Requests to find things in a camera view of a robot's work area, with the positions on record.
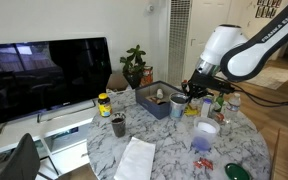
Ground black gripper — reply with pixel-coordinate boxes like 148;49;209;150
181;70;220;103

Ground silver metal cup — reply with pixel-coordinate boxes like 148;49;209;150
168;92;189;120

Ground clear plastic cup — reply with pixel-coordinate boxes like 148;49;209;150
191;116;221;152

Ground green round lid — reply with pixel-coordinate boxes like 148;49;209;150
224;162;252;180

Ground dark plastic cup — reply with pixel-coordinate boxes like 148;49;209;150
110;112;127;138

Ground yellow printed packet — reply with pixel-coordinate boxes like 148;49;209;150
183;104;200;117

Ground white bottle purple cap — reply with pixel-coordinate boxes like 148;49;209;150
200;98;213;117

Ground green glass bottle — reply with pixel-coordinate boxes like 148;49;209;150
213;92;226;114

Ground small white bottle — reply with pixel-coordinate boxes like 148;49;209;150
155;88;165;100

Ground red label small jar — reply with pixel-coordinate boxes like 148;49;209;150
213;111;226;126

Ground brown snack packet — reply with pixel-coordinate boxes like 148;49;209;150
145;95;168;106

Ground clear water bottle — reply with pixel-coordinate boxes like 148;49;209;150
224;92;242;125

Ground navy blue cardboard box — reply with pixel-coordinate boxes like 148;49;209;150
134;80;185;120

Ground orange printed can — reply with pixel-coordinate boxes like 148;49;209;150
140;65;154;88

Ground white door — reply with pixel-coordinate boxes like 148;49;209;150
183;0;233;84

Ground green potted plant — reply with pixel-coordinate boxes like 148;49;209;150
119;44;147;90

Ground brown paper bag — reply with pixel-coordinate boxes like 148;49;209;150
106;72;130;92

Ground beige floor rug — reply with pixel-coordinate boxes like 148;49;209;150
247;65;288;90

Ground white paper napkin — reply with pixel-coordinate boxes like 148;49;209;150
113;136;157;180

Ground yellow-lid vitamin bottle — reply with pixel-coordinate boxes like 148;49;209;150
97;92;113;118

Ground round white thermostat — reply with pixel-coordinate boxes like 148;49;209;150
145;3;155;14

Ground black flat-screen television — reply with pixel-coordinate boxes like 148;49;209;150
0;37;113;124

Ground white television console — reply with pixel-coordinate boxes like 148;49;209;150
0;98;102;180

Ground black chair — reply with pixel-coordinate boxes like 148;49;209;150
0;133;53;180

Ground white wall heater grille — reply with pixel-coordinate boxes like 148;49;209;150
167;0;192;88

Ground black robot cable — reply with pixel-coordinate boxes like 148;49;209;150
232;83;288;108

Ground framed wall pictures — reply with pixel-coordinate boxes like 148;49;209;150
255;0;283;19

